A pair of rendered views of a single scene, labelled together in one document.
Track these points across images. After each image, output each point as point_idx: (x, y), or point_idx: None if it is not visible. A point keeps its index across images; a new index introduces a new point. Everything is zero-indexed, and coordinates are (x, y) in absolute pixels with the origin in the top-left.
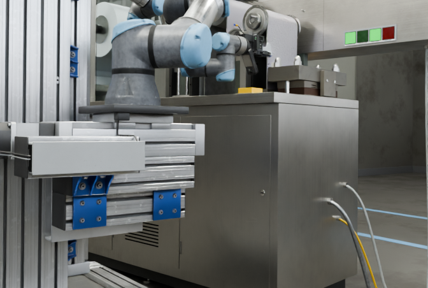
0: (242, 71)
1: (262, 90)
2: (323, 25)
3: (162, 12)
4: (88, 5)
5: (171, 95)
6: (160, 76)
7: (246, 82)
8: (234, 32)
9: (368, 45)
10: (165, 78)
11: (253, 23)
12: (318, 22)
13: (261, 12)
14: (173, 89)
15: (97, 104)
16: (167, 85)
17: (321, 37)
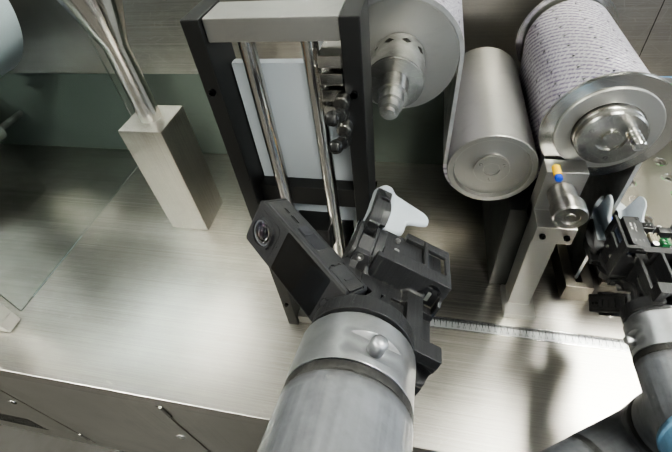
0: (534, 266)
1: (577, 289)
2: (659, 9)
3: None
4: None
5: (296, 318)
6: (164, 179)
7: (537, 284)
8: (490, 143)
9: None
10: (185, 184)
11: (616, 149)
12: None
13: (656, 107)
14: (295, 302)
15: (67, 385)
16: (197, 193)
17: (640, 41)
